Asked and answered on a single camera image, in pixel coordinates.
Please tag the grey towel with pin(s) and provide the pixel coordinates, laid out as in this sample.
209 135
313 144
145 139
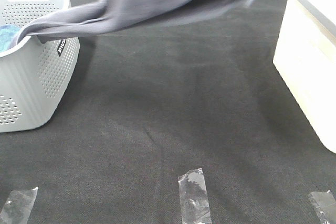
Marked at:
108 16

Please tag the white plastic storage box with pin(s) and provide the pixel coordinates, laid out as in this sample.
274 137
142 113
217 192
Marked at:
305 59

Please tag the centre clear tape strip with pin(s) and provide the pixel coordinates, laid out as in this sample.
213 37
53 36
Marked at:
193 197

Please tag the black table cloth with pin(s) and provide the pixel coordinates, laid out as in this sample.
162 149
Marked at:
146 105

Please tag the clear tape strip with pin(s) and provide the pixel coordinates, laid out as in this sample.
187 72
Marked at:
18 206
324 206
193 197

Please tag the blue towel in basket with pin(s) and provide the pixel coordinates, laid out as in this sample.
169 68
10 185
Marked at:
9 36

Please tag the grey perforated laundry basket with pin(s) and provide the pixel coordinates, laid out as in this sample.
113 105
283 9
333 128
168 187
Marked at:
34 76

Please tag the left clear tape strip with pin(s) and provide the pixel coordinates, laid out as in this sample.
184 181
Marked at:
18 206

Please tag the right clear tape strip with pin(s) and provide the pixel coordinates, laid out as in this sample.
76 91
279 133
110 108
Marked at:
324 206

